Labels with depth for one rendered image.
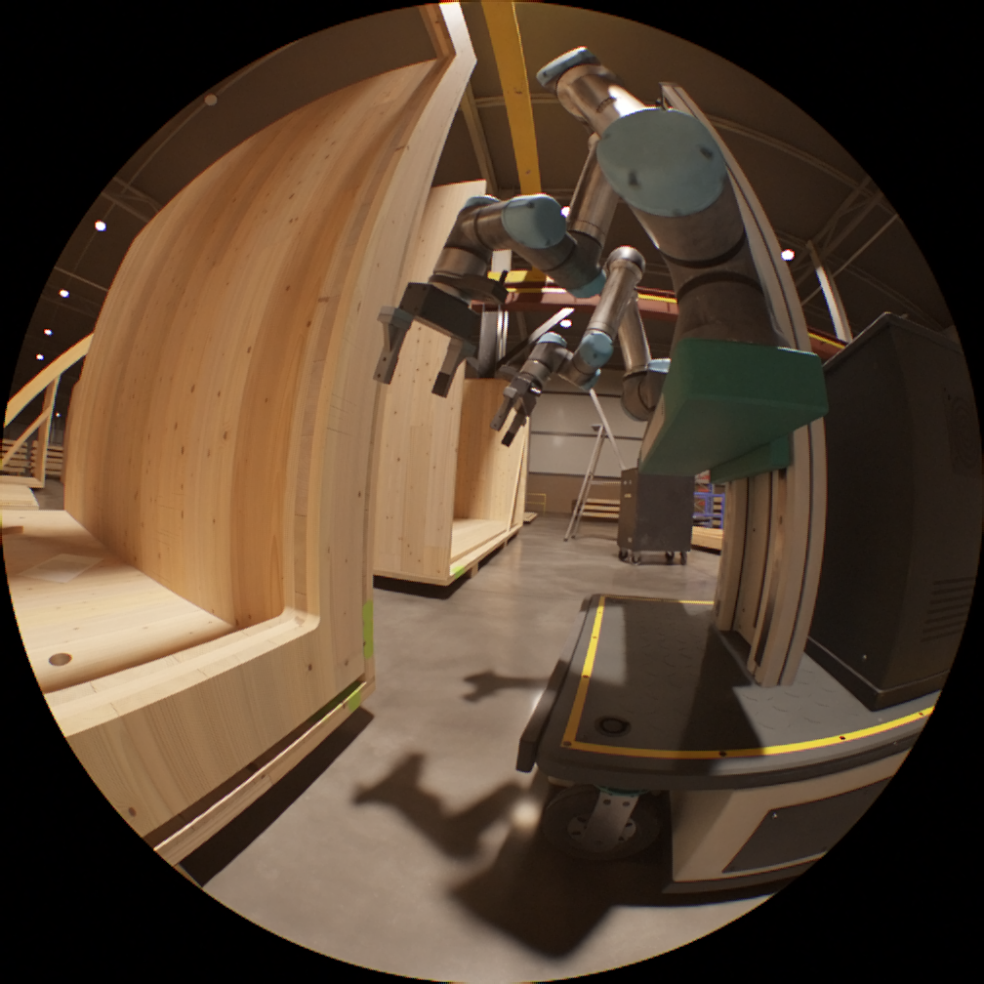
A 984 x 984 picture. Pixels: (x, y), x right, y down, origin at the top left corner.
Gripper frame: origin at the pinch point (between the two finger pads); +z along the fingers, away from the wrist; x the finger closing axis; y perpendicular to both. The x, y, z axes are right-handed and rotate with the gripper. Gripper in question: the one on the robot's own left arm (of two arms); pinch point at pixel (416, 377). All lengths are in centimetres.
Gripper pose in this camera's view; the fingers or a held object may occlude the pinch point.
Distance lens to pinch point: 53.6
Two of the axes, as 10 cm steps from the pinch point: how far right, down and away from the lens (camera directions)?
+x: -4.8, 0.8, -8.7
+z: -3.5, 8.9, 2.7
